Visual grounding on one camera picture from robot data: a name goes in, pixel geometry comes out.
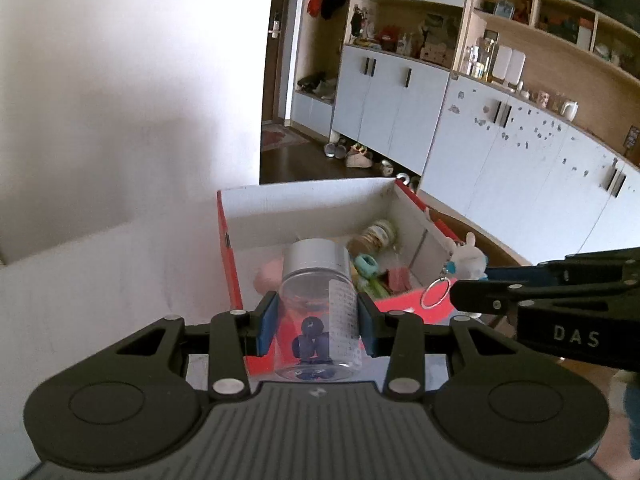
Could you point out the yellow box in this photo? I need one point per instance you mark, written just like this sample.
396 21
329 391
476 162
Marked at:
397 280

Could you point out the stickered white sideboard cabinet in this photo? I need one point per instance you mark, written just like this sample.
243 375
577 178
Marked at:
530 180

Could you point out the grey slippers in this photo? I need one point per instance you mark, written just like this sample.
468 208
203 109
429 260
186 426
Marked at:
334 150

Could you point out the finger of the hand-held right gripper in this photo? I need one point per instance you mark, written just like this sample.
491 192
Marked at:
515 272
475 297

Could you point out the clear pitcher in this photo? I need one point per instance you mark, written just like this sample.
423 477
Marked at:
490 60

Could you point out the red cardboard box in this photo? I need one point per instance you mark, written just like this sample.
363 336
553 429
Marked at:
232 280

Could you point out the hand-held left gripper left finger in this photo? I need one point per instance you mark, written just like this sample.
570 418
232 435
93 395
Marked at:
267 325

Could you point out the white rectangular containers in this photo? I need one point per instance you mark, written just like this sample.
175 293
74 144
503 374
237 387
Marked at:
509 67

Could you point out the white lower cabinet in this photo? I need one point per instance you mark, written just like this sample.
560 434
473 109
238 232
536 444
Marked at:
390 110

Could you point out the silver door lock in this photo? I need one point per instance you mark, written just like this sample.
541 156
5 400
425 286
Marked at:
275 24

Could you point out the patterned floor rug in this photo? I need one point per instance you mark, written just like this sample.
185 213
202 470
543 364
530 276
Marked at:
282 139

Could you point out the patterned gift box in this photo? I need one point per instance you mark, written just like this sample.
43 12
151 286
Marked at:
440 40

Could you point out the red hanging bag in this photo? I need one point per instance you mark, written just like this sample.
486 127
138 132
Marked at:
315 0

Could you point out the dark hanging hat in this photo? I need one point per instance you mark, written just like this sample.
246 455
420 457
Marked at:
332 0

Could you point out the red toy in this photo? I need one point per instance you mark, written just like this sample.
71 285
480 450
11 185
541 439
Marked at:
386 39

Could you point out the pink and white shoes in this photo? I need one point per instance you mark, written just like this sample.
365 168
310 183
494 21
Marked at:
360 157

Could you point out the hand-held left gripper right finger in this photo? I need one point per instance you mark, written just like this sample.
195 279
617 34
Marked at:
369 327

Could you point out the wooden open shelf unit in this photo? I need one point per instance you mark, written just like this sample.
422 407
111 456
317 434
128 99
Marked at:
560 60

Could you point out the green-lid jar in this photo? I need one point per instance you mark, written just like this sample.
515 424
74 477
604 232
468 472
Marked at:
375 237

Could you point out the patterned mug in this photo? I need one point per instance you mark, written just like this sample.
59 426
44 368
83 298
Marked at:
543 98

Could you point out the green highlighter pen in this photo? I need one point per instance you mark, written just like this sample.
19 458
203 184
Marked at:
375 290

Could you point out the brown entry door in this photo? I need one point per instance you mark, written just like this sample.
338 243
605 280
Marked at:
277 70

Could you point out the person's right hand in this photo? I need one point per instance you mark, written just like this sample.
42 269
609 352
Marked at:
632 405

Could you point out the white shoe bench cabinet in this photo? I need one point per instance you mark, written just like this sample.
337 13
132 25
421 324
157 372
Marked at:
312 114

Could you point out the pink heart-shaped box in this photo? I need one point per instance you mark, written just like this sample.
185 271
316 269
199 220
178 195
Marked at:
267 275

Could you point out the dark plush toy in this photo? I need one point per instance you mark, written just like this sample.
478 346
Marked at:
357 21

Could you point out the shoes on bench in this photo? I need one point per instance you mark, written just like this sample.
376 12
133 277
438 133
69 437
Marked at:
316 86

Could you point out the clear jar with silver lid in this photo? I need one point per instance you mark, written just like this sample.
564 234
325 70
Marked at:
310 285

